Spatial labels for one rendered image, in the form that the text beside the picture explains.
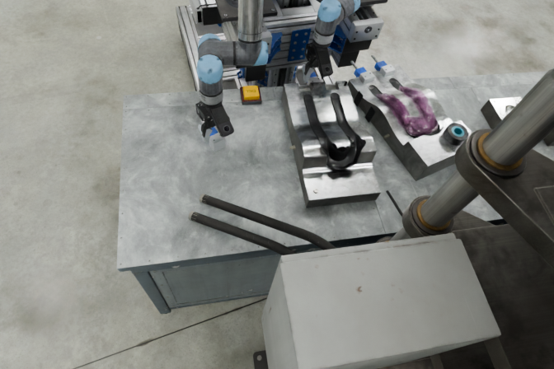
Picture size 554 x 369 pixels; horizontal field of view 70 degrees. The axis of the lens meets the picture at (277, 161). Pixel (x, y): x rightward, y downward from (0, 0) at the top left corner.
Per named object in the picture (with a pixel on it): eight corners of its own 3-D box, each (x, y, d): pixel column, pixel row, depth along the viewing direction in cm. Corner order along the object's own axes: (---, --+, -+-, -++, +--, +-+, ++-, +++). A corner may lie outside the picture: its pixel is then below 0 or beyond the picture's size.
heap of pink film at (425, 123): (371, 96, 163) (377, 82, 156) (405, 84, 168) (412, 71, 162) (409, 144, 151) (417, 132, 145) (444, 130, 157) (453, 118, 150)
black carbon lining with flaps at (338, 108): (300, 98, 157) (304, 81, 149) (340, 95, 160) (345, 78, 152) (320, 174, 139) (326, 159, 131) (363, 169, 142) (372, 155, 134)
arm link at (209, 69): (223, 51, 119) (223, 72, 115) (223, 77, 129) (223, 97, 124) (195, 51, 118) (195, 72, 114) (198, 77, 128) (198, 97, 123)
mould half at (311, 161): (281, 99, 165) (284, 75, 153) (340, 95, 169) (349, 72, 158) (306, 207, 139) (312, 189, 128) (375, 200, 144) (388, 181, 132)
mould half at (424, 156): (345, 88, 172) (352, 70, 162) (393, 72, 180) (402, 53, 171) (415, 181, 150) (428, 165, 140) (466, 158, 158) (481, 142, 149)
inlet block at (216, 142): (196, 128, 152) (195, 119, 148) (208, 122, 154) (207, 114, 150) (213, 151, 147) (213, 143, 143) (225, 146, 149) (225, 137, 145)
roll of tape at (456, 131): (443, 142, 147) (447, 137, 144) (442, 126, 151) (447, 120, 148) (464, 147, 147) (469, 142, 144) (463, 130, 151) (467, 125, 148)
